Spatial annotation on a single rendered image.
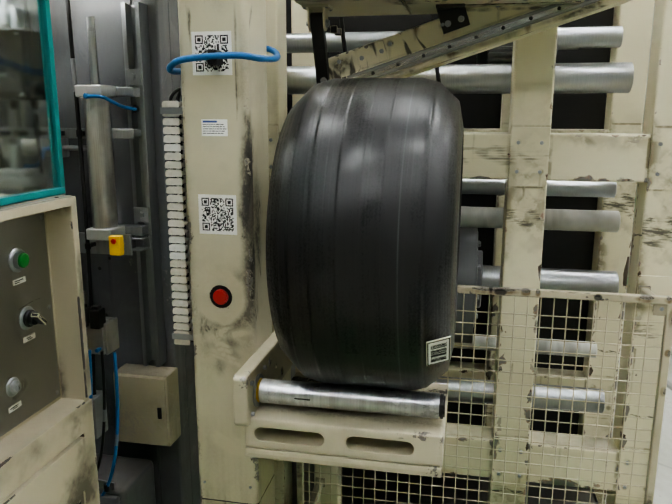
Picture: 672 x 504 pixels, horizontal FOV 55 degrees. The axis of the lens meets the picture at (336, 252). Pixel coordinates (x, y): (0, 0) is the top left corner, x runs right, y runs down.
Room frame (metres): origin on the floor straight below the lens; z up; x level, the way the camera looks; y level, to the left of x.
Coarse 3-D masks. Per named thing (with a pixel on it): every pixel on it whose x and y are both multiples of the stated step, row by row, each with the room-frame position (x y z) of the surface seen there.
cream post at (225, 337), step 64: (192, 0) 1.21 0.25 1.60; (256, 0) 1.26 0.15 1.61; (192, 64) 1.21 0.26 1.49; (256, 64) 1.25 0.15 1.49; (192, 128) 1.21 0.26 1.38; (256, 128) 1.24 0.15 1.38; (192, 192) 1.21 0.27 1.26; (256, 192) 1.23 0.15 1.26; (192, 256) 1.22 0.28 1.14; (256, 256) 1.22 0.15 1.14; (192, 320) 1.22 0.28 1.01; (256, 320) 1.21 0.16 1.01
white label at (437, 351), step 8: (448, 336) 0.97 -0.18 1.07; (432, 344) 0.96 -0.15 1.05; (440, 344) 0.97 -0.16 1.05; (448, 344) 0.97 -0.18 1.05; (432, 352) 0.97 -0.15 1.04; (440, 352) 0.98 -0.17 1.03; (448, 352) 0.98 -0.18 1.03; (432, 360) 0.98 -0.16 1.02; (440, 360) 0.99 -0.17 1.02; (448, 360) 0.99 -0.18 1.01
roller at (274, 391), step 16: (272, 384) 1.12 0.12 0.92; (288, 384) 1.11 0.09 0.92; (304, 384) 1.11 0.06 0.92; (320, 384) 1.11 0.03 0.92; (336, 384) 1.11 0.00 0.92; (272, 400) 1.11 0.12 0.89; (288, 400) 1.10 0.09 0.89; (304, 400) 1.09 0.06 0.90; (320, 400) 1.09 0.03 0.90; (336, 400) 1.08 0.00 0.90; (352, 400) 1.08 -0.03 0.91; (368, 400) 1.07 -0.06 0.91; (384, 400) 1.07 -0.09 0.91; (400, 400) 1.06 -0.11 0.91; (416, 400) 1.06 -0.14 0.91; (432, 400) 1.05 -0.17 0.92; (416, 416) 1.06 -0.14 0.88; (432, 416) 1.05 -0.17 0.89
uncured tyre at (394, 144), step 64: (320, 128) 1.04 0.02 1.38; (384, 128) 1.02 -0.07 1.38; (448, 128) 1.04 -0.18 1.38; (320, 192) 0.98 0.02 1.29; (384, 192) 0.96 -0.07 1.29; (448, 192) 0.98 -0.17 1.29; (320, 256) 0.96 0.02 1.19; (384, 256) 0.94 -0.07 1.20; (448, 256) 0.96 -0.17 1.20; (320, 320) 0.97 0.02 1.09; (384, 320) 0.95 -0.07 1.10; (448, 320) 0.98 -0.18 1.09; (384, 384) 1.05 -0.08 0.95
